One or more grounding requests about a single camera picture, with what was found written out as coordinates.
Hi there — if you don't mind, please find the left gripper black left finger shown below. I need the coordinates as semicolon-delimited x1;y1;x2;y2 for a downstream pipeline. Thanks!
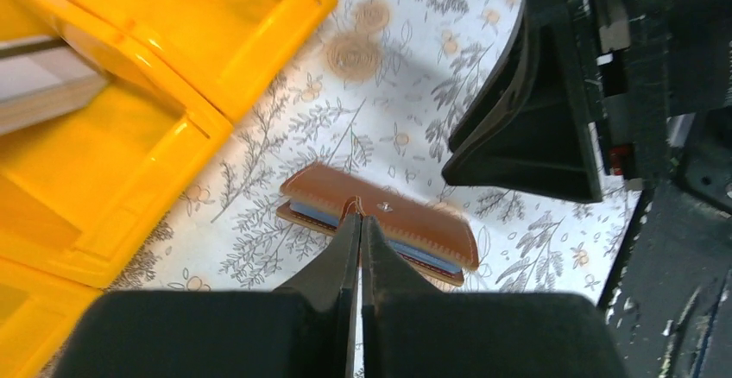
55;214;362;377

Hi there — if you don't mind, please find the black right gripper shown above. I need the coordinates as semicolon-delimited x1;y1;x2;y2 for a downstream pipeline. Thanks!
442;0;731;203

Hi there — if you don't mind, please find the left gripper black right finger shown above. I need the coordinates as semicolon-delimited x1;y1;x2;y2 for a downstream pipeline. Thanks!
361;217;627;377

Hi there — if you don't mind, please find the brown leather card holder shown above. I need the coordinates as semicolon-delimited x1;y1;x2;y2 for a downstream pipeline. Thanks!
277;162;480;287

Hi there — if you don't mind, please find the yellow plastic bin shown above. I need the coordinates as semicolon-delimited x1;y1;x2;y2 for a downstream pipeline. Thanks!
18;0;337;122
1;22;233;287
1;259;102;377

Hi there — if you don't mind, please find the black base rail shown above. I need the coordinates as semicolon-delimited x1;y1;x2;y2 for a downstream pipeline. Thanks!
598;182;731;377

